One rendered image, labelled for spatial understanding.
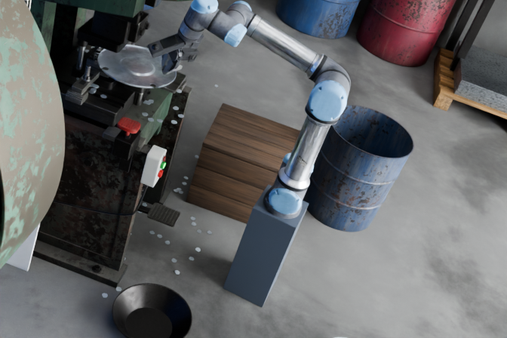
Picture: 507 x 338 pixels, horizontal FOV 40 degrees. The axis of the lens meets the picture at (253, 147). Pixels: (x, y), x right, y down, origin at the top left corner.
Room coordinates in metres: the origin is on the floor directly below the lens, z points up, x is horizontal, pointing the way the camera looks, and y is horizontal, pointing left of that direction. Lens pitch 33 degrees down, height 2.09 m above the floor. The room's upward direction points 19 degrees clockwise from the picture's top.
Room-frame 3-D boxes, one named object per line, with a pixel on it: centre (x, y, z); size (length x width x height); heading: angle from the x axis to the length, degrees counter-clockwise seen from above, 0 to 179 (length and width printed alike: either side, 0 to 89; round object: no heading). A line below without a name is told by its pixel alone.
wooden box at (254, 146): (2.73, 0.01, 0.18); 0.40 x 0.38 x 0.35; 89
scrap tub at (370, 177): (2.92, -0.50, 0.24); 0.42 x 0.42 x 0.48
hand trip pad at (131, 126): (1.91, 0.41, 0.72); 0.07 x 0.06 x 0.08; 88
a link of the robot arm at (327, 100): (2.04, -0.17, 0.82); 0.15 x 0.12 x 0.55; 177
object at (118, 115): (2.25, 0.63, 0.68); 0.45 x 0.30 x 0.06; 178
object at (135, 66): (2.24, 0.50, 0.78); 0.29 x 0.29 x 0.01
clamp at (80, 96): (2.08, 0.64, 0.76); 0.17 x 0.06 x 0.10; 178
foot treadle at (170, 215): (2.24, 0.49, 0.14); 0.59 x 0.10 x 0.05; 88
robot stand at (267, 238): (2.17, -0.18, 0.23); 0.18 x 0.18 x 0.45; 80
